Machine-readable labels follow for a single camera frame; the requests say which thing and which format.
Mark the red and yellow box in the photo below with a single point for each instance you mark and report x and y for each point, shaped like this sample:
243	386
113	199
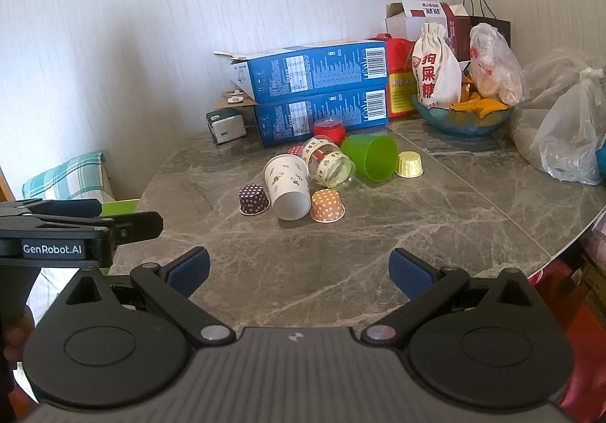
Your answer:
400	82

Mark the black paper bag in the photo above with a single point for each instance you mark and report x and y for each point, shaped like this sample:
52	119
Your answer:
494	25

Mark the translucent plastic bag blue contents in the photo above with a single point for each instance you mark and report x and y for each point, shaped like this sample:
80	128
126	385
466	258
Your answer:
568	134

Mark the white plastic bag red print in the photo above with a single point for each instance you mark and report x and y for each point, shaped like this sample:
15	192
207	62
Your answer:
497	67

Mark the purple dotted paper baking cup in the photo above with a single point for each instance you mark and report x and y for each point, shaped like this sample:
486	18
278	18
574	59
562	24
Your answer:
253	200

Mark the green chair seat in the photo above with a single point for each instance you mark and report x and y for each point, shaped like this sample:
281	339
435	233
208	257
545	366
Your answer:
119	207

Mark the red plastic cup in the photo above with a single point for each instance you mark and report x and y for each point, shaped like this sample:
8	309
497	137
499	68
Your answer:
329	129

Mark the red dotted paper baking cup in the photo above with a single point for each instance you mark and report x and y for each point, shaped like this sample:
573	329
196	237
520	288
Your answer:
296	150

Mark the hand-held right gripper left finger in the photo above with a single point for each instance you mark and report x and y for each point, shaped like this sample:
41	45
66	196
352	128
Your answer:
189	270

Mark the green plastic cup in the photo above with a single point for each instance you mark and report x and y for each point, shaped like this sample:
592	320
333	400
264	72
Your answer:
371	156

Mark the blue cardboard box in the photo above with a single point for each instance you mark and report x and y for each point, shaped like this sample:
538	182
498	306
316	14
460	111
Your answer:
312	117

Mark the yellow paper baking cup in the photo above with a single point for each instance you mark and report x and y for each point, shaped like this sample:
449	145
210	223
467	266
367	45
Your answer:
410	165

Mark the dark red box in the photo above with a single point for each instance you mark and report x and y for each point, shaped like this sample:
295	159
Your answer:
457	32

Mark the blue glass bowl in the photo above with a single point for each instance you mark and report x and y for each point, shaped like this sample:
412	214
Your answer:
461	122

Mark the clear plastic cup printed band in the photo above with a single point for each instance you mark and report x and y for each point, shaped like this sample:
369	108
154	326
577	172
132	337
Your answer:
331	163

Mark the plaid cushion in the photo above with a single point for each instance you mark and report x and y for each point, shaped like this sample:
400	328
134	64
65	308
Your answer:
66	179

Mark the red cloth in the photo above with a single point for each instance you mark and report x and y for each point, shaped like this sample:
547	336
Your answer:
584	309

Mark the orange dotted paper baking cup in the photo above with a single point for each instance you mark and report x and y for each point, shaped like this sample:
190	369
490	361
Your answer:
327	206

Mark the white paper cup green print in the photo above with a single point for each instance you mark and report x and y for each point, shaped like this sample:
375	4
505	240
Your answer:
286	188

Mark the yellow snack wrappers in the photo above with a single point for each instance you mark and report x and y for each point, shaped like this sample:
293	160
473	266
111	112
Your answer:
478	104

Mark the small grey white device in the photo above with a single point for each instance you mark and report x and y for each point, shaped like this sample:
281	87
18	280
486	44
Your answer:
227	127

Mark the blue cardboard box torn flap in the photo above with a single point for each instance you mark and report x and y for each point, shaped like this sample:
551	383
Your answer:
307	72

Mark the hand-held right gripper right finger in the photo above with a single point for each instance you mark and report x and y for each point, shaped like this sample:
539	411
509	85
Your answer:
408	274

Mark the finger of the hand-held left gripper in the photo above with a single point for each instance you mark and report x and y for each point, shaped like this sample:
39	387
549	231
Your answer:
137	226
75	208

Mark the open white cardboard box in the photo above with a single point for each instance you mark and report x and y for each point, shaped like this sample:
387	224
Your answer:
416	18

